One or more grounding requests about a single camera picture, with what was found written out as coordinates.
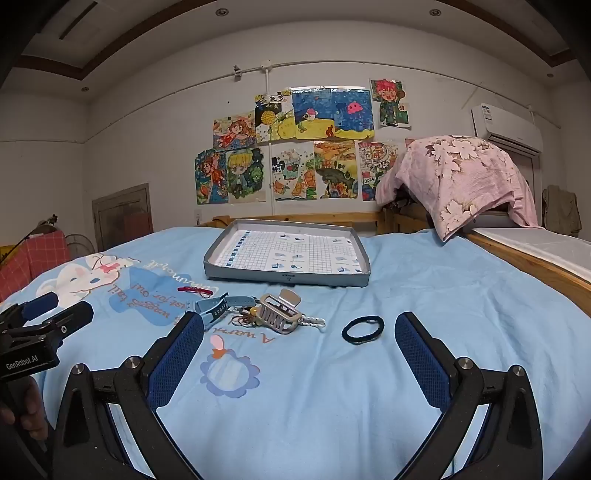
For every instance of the fish and turtle drawing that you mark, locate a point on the fish and turtle drawing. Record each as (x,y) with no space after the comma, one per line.
(293,173)

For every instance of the red-haired character drawing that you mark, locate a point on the red-haired character drawing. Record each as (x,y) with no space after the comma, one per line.
(390,104)

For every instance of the green hanging cloth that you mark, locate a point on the green hanging cloth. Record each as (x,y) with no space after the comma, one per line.
(561,210)

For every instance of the orange-haired girl drawing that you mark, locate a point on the orange-haired girl drawing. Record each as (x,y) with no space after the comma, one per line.
(233,131)

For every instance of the person's left hand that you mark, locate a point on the person's left hand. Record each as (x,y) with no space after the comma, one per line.
(34,410)

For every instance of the dinosaur landscape drawing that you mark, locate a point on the dinosaur landscape drawing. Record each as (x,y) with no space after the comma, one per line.
(337,170)

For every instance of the ceiling air vent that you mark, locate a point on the ceiling air vent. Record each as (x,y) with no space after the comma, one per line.
(78,21)

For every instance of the wooden bed frame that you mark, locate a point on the wooden bed frame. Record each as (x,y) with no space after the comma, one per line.
(531,265)

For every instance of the white mattress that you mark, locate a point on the white mattress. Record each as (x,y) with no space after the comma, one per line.
(545,247)

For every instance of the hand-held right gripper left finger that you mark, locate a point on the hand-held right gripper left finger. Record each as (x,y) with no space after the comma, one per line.
(178,360)

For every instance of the white air conditioner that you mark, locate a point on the white air conditioner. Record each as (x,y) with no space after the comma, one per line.
(508,127)

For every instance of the mermaid drawing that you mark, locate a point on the mermaid drawing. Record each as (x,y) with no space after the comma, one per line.
(210,177)

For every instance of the light blue printed bedsheet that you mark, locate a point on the light blue printed bedsheet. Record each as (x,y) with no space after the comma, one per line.
(323,392)

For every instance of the pink floral blanket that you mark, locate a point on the pink floral blanket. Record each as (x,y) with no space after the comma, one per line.
(461,175)

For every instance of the wooden bed headboard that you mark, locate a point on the wooden bed headboard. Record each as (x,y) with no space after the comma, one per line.
(323,217)

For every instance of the blond character drawing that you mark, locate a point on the blond character drawing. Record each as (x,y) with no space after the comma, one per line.
(242,175)

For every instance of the blue sea drawing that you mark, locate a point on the blue sea drawing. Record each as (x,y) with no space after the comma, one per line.
(332,110)

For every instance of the grey tray with grid paper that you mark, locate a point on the grey tray with grid paper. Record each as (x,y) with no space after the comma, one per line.
(295,258)

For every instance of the red checked cloth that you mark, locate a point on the red checked cloth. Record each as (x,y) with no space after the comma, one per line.
(41,258)

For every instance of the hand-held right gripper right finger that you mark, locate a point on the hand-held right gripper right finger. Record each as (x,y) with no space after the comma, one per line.
(422,360)

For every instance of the yellow pineapple drawing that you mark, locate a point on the yellow pineapple drawing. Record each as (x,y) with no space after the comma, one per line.
(272,120)

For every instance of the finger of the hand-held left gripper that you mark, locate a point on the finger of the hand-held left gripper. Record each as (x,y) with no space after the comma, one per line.
(74,317)
(41,303)

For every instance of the round fan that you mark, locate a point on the round fan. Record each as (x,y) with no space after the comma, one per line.
(81,247)

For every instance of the busy town drawing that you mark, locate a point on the busy town drawing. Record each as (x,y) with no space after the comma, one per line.
(374,161)

